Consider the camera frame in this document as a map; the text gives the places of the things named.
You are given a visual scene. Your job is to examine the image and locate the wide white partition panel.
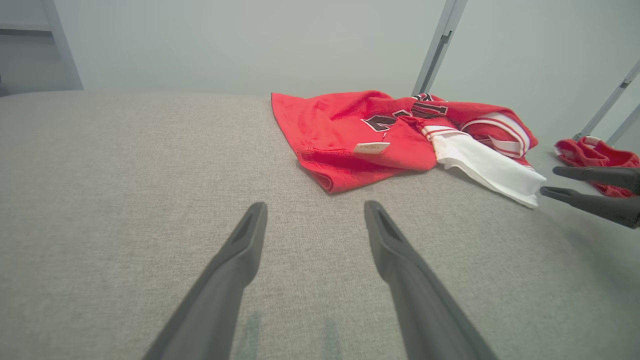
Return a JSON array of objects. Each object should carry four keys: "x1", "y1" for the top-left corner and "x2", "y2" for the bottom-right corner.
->
[{"x1": 55, "y1": 0, "x2": 446, "y2": 98}]

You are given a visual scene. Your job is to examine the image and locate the red shorts with white stripe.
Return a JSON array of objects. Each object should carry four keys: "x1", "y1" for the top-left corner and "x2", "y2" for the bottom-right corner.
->
[{"x1": 554, "y1": 136, "x2": 640, "y2": 198}]

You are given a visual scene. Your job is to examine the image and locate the red Bulls jersey shirt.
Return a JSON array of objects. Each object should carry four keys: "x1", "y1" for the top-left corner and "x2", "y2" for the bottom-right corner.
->
[{"x1": 271, "y1": 90, "x2": 548, "y2": 209}]

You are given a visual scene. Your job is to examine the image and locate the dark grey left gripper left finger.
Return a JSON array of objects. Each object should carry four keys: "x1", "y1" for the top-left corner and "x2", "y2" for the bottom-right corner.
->
[{"x1": 142, "y1": 201, "x2": 268, "y2": 360}]

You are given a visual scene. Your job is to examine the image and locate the grey partition post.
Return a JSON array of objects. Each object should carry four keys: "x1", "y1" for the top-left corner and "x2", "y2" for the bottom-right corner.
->
[
  {"x1": 606, "y1": 104, "x2": 640, "y2": 147},
  {"x1": 411, "y1": 0, "x2": 469, "y2": 97},
  {"x1": 572, "y1": 60, "x2": 640, "y2": 142}
]

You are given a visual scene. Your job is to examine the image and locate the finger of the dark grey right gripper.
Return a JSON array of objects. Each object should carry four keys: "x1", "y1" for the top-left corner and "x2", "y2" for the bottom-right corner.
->
[
  {"x1": 540, "y1": 186, "x2": 640, "y2": 230},
  {"x1": 552, "y1": 166, "x2": 640, "y2": 196}
]

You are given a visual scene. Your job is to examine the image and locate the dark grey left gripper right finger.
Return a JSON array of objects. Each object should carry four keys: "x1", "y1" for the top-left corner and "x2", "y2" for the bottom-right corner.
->
[{"x1": 364, "y1": 200, "x2": 498, "y2": 360}]

